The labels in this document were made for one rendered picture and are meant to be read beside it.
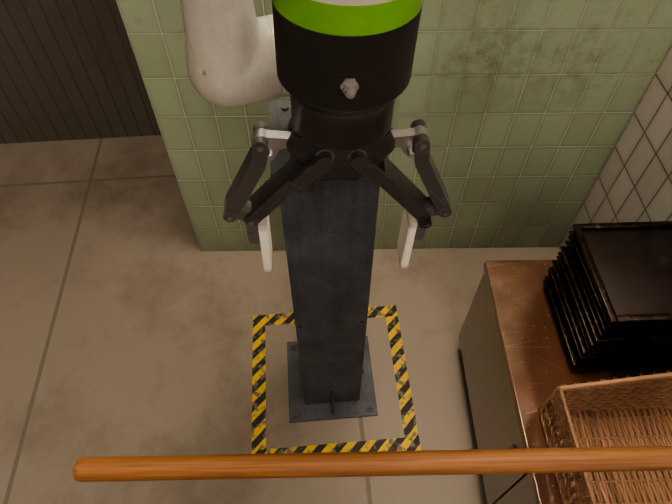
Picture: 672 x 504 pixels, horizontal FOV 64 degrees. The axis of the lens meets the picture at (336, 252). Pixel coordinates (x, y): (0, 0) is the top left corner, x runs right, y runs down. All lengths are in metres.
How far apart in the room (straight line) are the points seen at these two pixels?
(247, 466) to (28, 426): 1.62
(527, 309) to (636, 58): 0.84
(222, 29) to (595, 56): 1.31
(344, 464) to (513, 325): 0.96
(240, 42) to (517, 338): 1.09
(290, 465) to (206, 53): 0.59
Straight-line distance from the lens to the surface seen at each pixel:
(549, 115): 1.99
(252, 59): 0.88
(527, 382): 1.52
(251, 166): 0.43
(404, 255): 0.52
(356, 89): 0.33
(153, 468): 0.76
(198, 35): 0.85
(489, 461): 0.75
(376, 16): 0.32
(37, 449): 2.24
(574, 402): 1.47
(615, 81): 1.98
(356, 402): 2.03
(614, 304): 1.39
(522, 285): 1.68
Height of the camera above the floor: 1.91
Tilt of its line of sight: 53 degrees down
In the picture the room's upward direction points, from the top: straight up
